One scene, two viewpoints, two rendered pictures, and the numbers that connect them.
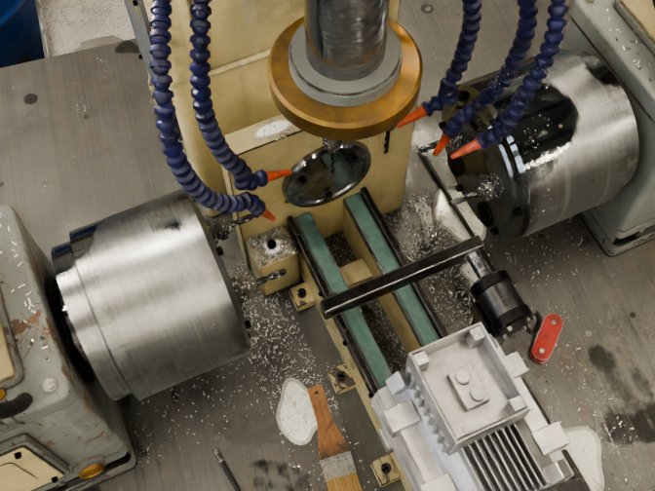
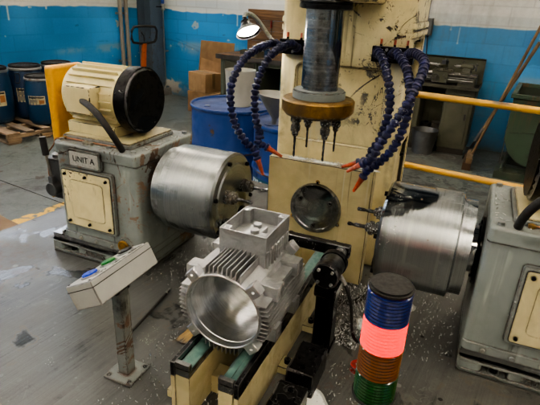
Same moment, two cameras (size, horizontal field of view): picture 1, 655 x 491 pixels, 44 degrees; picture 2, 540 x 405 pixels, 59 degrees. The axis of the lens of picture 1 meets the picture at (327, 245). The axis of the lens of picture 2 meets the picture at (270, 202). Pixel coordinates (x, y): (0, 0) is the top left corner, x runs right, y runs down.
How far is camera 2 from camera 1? 0.99 m
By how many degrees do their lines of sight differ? 50
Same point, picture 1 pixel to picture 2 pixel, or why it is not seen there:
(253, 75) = (312, 150)
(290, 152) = (300, 175)
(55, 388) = (132, 153)
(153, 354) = (173, 180)
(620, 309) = (435, 391)
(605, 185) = (437, 252)
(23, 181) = not seen: hidden behind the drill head
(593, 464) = not seen: outside the picture
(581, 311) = (407, 374)
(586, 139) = (432, 212)
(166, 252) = (212, 152)
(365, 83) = (312, 92)
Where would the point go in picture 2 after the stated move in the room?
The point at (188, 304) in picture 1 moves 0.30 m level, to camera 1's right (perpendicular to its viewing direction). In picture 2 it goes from (200, 169) to (280, 205)
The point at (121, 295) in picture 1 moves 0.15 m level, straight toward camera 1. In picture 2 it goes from (184, 153) to (158, 170)
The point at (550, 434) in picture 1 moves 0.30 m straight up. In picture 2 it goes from (272, 281) to (281, 120)
